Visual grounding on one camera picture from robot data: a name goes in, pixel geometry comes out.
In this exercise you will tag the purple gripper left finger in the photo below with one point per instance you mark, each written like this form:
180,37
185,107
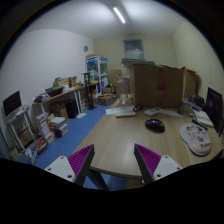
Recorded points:
75,167

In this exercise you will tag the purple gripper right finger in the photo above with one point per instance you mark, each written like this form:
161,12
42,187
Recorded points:
153,166

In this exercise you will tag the black computer mouse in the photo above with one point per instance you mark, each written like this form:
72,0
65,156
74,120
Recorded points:
155,125

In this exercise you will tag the white patterned mouse pad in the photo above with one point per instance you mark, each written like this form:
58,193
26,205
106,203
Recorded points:
197,138

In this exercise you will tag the stack of books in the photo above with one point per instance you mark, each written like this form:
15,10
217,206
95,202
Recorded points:
59,126

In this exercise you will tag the white calculator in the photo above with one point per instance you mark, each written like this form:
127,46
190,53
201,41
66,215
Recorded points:
153,111

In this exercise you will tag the black bin under desk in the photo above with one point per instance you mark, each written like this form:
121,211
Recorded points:
71,107

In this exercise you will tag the wooden side desk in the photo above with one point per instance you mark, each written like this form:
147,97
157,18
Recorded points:
74,92

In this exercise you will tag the white paper sheet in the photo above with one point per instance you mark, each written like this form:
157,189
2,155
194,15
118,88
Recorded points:
118,110

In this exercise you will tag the white notebook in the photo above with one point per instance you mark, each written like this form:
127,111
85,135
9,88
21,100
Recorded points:
203,118

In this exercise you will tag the white metal stand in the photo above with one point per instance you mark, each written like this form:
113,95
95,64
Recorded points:
21,127

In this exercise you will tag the open cardboard box on floor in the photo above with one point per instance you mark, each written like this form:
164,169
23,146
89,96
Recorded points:
106,99

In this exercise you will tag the large brown cardboard box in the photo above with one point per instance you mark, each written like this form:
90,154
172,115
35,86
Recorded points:
161,86

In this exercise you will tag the clear glass jar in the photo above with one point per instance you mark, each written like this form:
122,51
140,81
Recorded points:
123,87

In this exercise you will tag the black monitor on desk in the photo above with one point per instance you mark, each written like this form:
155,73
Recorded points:
214,109

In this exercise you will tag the black monitor on stand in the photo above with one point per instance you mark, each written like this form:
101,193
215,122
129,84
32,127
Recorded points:
11,103

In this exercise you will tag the blue white shelf cabinet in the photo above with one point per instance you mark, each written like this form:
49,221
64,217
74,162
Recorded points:
97,66

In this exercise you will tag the ceiling fluorescent light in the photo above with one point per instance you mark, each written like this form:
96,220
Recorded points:
117,12

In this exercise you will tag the round wall clock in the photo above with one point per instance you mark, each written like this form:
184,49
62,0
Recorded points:
85,48

